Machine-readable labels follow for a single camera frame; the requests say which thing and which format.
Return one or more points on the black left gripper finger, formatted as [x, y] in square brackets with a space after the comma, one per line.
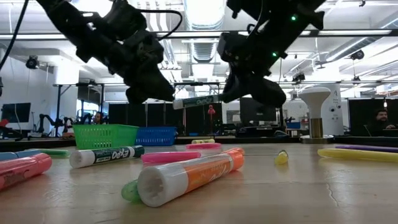
[158, 88]
[135, 96]

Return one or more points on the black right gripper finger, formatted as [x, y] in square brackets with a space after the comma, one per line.
[236, 90]
[267, 91]

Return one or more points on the green Expo dry-erase marker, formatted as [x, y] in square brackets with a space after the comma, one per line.
[102, 156]
[196, 101]

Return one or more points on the pink slim highlighter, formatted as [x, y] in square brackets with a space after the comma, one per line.
[171, 157]

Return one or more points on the orange Expo dry-erase marker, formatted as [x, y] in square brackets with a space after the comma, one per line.
[186, 177]

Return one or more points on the green slim highlighter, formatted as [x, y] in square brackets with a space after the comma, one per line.
[56, 152]

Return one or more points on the yellow slim highlighter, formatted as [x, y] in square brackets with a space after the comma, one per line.
[357, 154]

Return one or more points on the purple slim highlighter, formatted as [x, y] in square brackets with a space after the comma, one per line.
[367, 148]

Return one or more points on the pink Sharpie highlighter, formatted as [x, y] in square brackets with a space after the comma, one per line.
[25, 169]

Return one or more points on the blue highlighter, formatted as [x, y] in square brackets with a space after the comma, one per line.
[15, 154]

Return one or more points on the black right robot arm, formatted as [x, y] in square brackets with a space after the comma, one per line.
[280, 12]

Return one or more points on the background black robot arm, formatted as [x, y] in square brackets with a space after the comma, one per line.
[46, 117]
[66, 123]

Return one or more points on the black computer monitor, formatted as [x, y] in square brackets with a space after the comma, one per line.
[258, 115]

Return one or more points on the black partition screen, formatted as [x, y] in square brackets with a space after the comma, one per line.
[168, 118]
[356, 115]

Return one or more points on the pink flamingo figure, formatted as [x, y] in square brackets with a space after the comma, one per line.
[211, 110]

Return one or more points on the black ceiling spotlight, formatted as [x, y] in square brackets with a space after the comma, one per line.
[298, 78]
[357, 55]
[31, 63]

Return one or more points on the person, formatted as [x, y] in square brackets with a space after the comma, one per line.
[381, 115]
[98, 117]

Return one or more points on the blue plastic basket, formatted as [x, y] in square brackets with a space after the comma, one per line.
[158, 136]

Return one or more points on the white mushroom-shaped lamp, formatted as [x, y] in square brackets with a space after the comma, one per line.
[314, 99]

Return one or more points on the green plastic basket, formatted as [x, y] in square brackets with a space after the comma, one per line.
[105, 137]

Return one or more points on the white round pillar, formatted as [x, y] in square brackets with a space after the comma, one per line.
[335, 109]

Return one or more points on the red background object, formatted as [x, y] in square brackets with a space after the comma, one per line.
[3, 123]

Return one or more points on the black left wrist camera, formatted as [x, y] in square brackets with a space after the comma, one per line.
[138, 37]

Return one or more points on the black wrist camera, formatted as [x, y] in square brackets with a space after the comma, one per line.
[231, 46]
[138, 37]

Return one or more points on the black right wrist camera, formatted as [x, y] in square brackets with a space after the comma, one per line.
[231, 46]

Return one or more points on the black overhead frame bar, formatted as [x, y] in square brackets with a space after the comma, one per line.
[314, 32]

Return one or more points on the silver ceiling air duct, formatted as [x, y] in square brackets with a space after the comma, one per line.
[203, 18]

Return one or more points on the black metal frame stand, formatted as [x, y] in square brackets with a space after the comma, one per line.
[58, 109]

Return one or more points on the black wall screen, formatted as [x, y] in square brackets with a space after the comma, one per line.
[15, 112]

